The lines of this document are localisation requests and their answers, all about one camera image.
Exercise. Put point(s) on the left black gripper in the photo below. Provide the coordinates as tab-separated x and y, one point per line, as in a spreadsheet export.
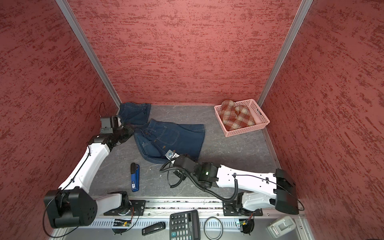
131	131

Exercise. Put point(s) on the dark denim button skirt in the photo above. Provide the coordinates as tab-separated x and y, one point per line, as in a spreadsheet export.
134	114

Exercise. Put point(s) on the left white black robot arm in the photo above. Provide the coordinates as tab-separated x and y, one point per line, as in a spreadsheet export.
71	206

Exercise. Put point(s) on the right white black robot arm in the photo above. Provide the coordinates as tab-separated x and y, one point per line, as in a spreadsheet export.
250	191

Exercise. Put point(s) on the black calculator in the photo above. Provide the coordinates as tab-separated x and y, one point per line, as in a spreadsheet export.
185	226

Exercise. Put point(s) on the red cloth in basket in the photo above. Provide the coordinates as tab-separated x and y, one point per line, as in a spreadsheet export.
235	117

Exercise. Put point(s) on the right circuit board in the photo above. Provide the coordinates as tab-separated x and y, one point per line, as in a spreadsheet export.
246	226

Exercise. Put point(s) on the circuit board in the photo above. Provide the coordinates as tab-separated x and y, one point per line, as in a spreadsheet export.
122	223
246	226

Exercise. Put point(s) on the pink perforated plastic basket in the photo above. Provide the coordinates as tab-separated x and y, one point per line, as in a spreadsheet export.
259	116

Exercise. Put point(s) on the left circuit board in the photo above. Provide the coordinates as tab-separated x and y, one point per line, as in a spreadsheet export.
122	223

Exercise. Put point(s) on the grey white box device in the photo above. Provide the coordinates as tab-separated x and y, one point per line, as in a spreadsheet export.
281	227

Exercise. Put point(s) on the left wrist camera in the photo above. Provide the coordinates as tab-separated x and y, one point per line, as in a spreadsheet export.
110	125

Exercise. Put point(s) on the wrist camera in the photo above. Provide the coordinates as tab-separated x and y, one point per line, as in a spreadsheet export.
170	155
110	125

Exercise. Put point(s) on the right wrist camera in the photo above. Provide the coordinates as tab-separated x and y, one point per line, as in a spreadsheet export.
170	155

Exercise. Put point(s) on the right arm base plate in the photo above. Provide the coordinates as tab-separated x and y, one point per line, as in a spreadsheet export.
231	209

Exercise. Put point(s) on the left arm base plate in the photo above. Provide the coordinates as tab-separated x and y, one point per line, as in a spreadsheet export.
136	208

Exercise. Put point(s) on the left aluminium corner post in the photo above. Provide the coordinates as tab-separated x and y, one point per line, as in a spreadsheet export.
82	38

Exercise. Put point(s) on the aluminium corner post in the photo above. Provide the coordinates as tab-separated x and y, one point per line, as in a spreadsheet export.
82	38
290	37

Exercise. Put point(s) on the aluminium front rail frame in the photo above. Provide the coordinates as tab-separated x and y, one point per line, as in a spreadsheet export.
212	220

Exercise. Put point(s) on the right aluminium corner post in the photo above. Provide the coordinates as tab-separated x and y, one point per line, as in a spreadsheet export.
290	37

